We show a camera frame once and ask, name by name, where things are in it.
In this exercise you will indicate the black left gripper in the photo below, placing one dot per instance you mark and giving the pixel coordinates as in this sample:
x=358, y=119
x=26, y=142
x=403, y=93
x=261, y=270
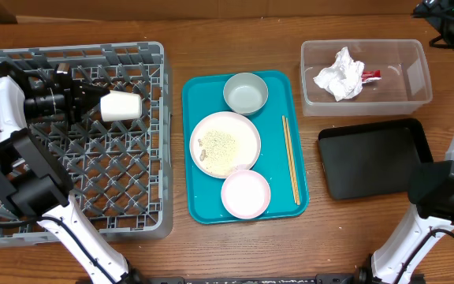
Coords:
x=79, y=102

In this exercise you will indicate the cream white cup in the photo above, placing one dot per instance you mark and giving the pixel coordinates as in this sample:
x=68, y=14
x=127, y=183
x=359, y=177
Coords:
x=120, y=106

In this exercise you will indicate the grey ceramic bowl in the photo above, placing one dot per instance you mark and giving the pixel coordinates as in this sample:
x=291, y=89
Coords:
x=245, y=93

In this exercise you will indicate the white napkin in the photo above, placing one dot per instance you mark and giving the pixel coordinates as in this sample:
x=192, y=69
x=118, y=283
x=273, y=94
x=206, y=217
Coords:
x=343, y=79

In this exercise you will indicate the red snack wrapper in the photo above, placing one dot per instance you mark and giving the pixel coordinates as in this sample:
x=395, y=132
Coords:
x=370, y=76

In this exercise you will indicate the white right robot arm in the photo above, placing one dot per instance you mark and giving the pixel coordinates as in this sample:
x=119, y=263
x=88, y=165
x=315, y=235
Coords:
x=431, y=214

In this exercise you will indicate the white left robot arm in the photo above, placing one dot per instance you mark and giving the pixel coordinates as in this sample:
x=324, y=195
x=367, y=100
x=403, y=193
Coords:
x=34, y=186

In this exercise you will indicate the grey plastic dishwasher rack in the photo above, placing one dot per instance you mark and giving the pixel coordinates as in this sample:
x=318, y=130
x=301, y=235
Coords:
x=121, y=170

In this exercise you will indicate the white plate with food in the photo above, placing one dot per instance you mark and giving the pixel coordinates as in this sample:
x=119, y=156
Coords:
x=224, y=142

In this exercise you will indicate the teal plastic tray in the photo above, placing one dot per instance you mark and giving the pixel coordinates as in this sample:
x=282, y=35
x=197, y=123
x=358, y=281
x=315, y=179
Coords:
x=202, y=96

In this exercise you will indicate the pink small bowl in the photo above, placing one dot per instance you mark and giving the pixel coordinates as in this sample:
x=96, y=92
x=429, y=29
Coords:
x=245, y=194

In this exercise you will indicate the right wooden chopstick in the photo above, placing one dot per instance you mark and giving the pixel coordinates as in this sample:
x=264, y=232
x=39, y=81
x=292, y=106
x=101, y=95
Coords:
x=292, y=163

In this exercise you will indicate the black tray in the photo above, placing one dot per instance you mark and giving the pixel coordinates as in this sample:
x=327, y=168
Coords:
x=372, y=159

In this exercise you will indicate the clear plastic bin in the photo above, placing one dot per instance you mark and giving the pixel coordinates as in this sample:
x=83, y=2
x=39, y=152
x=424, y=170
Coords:
x=405, y=83

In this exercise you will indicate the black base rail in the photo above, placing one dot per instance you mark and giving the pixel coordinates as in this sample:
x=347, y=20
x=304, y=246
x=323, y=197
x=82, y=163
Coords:
x=318, y=279

